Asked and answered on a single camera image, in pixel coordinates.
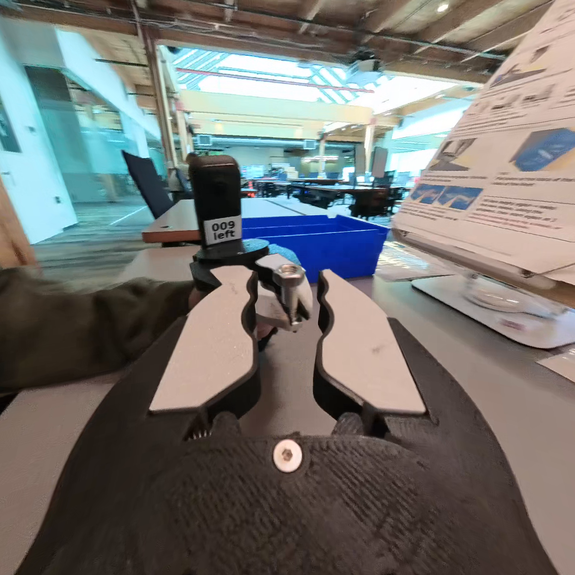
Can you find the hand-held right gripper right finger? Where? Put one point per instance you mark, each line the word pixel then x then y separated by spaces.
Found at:
pixel 364 359

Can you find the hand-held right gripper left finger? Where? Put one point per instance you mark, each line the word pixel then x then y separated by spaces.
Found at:
pixel 211 346

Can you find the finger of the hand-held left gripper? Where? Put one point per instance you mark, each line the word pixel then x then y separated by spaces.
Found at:
pixel 272 312
pixel 269 261

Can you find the silver bolt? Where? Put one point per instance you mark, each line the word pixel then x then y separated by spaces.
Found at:
pixel 291 305

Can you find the silver hex nut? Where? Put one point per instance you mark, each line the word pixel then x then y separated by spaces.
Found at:
pixel 283 281

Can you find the blue storage bin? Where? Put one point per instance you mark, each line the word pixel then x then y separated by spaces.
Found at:
pixel 337 251

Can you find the person's left forearm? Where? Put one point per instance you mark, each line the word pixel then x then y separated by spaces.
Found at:
pixel 90 328

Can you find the grey desk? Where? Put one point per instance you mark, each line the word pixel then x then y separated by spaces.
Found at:
pixel 449 382

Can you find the person's left hand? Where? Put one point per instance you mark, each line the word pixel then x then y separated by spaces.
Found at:
pixel 266 333

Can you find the wood-edged grey table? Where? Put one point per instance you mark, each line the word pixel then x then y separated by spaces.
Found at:
pixel 179 220

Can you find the black office chair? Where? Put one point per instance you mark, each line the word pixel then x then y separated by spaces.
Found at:
pixel 148 184

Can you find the row of wooden office desks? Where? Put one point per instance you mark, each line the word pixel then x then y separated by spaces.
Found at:
pixel 341 188

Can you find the clear laminated sheet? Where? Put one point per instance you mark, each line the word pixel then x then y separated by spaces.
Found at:
pixel 404 265

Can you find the red label laminated sheet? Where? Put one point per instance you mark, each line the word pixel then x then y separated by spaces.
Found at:
pixel 561 364

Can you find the wooden pillar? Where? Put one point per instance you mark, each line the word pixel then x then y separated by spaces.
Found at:
pixel 13 233

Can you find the printed instruction sheet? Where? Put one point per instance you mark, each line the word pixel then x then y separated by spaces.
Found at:
pixel 507 134

